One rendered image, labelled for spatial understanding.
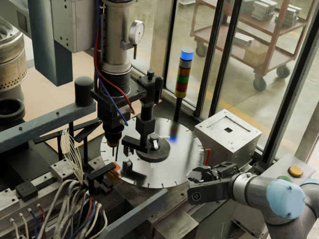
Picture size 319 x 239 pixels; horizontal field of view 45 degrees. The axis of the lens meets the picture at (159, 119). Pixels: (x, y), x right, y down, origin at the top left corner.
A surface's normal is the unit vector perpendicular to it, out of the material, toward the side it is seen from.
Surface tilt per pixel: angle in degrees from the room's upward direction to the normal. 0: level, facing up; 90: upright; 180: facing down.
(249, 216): 90
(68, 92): 0
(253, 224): 90
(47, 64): 90
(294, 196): 56
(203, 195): 64
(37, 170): 0
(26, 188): 0
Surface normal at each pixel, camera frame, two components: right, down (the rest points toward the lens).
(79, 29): 0.69, 0.50
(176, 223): 0.11, -0.78
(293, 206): 0.51, 0.03
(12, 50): 0.88, 0.36
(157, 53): -0.72, 0.37
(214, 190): 0.00, 0.20
